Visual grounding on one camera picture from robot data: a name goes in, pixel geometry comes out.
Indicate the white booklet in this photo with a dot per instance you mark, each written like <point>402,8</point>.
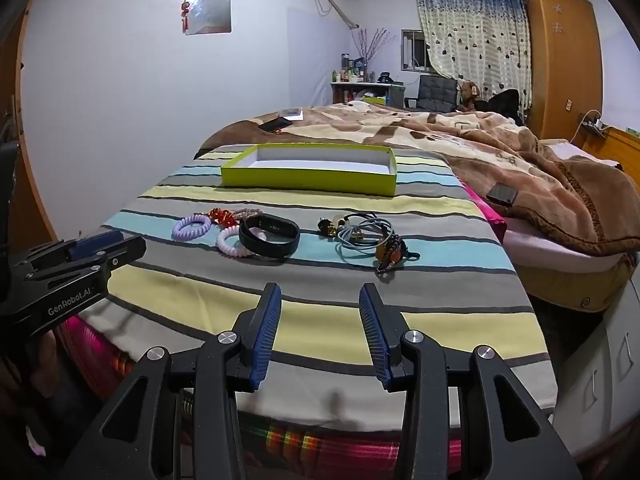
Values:
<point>290,114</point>

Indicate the heart patterned curtain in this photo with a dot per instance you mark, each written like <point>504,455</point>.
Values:
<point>475,35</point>

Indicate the red hanging ornament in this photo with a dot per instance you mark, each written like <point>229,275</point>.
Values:
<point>185,10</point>

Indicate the beige mattress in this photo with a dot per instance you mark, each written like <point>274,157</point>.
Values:
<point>565,280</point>

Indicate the pink crystal hair clip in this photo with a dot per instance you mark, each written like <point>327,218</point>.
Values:
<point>247,212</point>

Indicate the lime green cardboard box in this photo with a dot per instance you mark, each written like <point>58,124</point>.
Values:
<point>300,180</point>

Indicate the small green box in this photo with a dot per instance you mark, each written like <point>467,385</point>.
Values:
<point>375,101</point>

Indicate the pink flower branches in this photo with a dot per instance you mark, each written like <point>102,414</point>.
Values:
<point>370,42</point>

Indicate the colourful striped blanket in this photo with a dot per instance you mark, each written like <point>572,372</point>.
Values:
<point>325,447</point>

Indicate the white cabinet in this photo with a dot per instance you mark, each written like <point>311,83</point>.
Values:
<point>610,360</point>

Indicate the dark cloth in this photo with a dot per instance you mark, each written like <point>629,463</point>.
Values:
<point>505,102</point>

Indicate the wooden wardrobe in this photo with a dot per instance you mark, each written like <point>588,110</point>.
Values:
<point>560,70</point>

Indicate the white desk shelf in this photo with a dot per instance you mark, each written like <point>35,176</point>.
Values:
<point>345,91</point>

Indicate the black telephone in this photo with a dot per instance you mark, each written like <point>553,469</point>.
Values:
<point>385,77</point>

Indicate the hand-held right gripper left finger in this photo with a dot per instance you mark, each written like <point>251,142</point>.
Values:
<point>262,330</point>

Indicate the black fitness band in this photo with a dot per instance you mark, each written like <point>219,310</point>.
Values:
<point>265,248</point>

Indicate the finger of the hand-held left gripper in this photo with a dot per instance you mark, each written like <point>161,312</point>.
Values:
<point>97,242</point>
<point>125,251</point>

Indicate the striped bed sheet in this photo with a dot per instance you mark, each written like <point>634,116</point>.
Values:
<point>300,280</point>

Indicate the small black box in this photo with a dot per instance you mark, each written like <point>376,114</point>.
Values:
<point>500,194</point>

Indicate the group of bottles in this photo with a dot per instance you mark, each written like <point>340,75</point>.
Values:
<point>350,74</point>

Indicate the black smartphone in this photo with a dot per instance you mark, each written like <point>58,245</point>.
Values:
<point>275,124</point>

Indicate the wooden door frame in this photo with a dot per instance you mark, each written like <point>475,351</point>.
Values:
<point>35,185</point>

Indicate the silver wall mirror sheet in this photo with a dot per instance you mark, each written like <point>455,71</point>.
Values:
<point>210,12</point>

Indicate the window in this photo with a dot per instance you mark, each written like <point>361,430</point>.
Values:
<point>412,50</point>

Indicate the air conditioner pipe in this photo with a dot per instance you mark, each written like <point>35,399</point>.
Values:
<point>335,2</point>

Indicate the brown teddy bear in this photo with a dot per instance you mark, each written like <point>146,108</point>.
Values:
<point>469,92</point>

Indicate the black office chair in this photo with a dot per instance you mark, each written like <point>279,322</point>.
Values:
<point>437,92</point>

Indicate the brown patterned blanket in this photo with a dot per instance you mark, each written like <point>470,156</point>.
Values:
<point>425,130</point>

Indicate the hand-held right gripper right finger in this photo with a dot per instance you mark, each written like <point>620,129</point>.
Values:
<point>372,335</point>

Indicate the pale pink bed sheet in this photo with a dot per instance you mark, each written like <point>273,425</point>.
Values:
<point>570,150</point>

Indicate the wooden headboard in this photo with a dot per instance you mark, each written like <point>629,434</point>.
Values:
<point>620,147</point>

